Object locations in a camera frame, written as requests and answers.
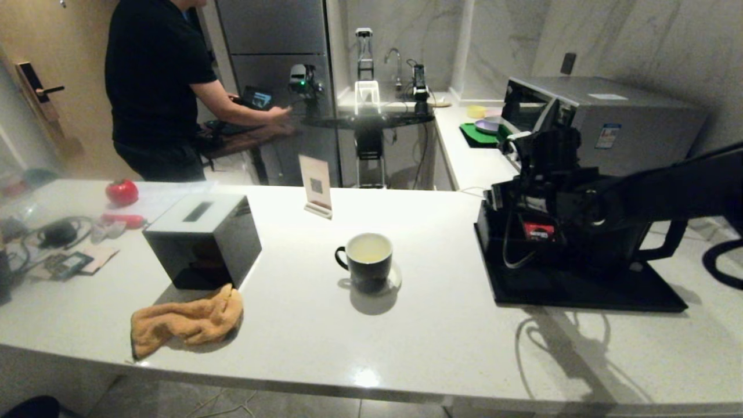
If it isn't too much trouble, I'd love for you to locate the black door lock handle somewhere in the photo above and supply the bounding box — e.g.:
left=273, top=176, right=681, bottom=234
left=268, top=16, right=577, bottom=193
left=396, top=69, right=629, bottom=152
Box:
left=16, top=61, right=66, bottom=108

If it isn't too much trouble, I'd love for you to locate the black tissue box white lid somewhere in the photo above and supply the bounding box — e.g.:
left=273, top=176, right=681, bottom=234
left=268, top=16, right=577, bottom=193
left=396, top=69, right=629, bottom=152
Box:
left=143, top=193, right=263, bottom=291

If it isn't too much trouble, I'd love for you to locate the open laptop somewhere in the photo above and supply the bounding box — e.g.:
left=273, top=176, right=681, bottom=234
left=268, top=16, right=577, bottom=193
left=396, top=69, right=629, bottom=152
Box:
left=204, top=86, right=273, bottom=137

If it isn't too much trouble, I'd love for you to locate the green mat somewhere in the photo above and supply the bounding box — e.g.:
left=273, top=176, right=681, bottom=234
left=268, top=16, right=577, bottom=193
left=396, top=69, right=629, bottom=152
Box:
left=459, top=122, right=517, bottom=150

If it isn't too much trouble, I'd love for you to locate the red chili pepper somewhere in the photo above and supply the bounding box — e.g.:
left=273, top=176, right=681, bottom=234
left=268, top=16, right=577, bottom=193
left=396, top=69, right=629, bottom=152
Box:
left=102, top=213, right=147, bottom=229

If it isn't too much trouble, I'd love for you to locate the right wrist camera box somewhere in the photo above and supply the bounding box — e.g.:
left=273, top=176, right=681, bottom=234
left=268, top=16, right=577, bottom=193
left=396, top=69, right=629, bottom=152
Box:
left=504, top=131, right=546, bottom=175

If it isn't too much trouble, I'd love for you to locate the black round tabletop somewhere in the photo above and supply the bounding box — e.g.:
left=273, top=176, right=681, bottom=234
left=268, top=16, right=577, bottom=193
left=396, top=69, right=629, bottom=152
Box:
left=302, top=110, right=436, bottom=131

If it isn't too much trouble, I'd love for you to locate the silver microwave oven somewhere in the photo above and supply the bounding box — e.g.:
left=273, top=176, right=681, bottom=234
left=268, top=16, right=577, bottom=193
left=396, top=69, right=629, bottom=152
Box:
left=502, top=75, right=706, bottom=201

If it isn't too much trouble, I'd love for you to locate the black mug white inside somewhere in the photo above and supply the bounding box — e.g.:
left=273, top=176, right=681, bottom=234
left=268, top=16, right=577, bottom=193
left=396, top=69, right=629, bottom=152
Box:
left=335, top=233, right=394, bottom=293

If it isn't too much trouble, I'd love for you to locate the black compartment organizer box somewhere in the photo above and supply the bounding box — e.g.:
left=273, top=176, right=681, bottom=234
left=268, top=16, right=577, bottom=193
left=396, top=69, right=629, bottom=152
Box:
left=476, top=200, right=567, bottom=268

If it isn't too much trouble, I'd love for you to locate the white base cabinet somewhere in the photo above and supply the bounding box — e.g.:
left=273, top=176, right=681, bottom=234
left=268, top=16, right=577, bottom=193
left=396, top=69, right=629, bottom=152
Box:
left=432, top=125, right=460, bottom=192

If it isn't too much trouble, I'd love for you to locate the red tea packet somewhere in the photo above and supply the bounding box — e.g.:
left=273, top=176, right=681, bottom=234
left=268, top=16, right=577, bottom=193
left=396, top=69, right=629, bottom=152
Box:
left=522, top=222, right=555, bottom=242

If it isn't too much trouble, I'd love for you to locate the black computer mouse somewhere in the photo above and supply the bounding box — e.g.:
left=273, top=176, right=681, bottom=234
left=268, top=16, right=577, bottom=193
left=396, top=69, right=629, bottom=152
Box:
left=41, top=224, right=79, bottom=249

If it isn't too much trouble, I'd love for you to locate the black device green light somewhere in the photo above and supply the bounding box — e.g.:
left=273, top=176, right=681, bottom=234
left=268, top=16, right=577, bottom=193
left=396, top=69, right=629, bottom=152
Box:
left=289, top=64, right=323, bottom=102

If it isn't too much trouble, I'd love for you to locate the red tomato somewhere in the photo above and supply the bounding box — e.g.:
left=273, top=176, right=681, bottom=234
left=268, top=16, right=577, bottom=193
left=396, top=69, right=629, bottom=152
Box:
left=106, top=179, right=140, bottom=207

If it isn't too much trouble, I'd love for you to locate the black electric kettle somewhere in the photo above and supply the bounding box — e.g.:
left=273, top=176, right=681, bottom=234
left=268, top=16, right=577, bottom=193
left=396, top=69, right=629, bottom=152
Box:
left=557, top=215, right=690, bottom=273

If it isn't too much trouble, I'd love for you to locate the dark green sachet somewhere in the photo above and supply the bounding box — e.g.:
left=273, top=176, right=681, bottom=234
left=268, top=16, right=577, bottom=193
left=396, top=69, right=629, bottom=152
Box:
left=44, top=253, right=95, bottom=281

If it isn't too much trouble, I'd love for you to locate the orange cloth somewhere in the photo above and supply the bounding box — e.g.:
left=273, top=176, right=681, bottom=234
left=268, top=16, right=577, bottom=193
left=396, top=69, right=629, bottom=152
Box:
left=131, top=283, right=244, bottom=361

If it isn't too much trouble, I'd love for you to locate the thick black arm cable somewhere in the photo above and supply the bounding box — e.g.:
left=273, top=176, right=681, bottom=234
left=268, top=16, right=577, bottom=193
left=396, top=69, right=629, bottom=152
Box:
left=701, top=238, right=743, bottom=291

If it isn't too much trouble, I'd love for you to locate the small wooden table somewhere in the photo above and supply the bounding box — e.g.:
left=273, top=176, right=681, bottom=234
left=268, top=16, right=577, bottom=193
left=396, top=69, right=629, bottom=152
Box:
left=194, top=121, right=297, bottom=186

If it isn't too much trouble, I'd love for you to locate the black serving tray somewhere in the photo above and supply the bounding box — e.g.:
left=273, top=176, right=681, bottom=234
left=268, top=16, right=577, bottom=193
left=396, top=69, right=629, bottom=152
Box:
left=473, top=224, right=690, bottom=313

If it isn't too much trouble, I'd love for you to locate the black hanging cable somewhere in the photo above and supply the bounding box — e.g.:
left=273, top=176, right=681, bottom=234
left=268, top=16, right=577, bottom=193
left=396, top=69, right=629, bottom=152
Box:
left=412, top=121, right=431, bottom=189

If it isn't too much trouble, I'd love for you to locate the black table pedestal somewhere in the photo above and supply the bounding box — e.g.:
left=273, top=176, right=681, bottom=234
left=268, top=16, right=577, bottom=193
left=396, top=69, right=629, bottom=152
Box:
left=354, top=129, right=387, bottom=189

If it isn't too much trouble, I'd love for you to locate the chrome faucet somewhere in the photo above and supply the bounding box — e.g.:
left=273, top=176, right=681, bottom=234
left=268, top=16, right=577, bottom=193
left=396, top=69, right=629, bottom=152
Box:
left=383, top=46, right=405, bottom=93

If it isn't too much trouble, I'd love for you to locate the grey refrigerator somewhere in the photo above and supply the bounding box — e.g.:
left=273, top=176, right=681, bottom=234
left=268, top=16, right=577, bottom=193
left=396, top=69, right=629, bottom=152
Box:
left=215, top=0, right=343, bottom=188

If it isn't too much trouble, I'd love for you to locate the QR code table sign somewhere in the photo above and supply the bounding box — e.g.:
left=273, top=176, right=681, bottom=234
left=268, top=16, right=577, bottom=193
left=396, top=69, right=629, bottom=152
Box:
left=299, top=156, right=334, bottom=221

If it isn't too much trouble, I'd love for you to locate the crumpled white wrapper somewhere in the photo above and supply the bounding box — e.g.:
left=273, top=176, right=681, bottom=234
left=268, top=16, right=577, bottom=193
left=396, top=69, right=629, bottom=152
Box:
left=90, top=222, right=128, bottom=244

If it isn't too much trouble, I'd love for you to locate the man in black shirt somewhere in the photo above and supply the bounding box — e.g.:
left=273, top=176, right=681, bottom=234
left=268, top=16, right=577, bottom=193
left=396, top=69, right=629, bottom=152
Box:
left=104, top=0, right=294, bottom=182

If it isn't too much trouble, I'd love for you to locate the white glowing frame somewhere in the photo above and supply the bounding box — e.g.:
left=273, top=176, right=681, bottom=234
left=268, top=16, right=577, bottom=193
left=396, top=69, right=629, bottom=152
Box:
left=354, top=80, right=381, bottom=116

